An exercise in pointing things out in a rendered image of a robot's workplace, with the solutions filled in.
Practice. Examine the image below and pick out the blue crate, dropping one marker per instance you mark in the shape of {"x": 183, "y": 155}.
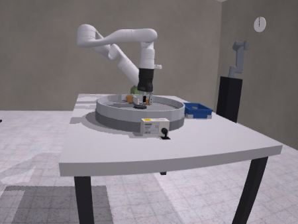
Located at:
{"x": 202, "y": 112}

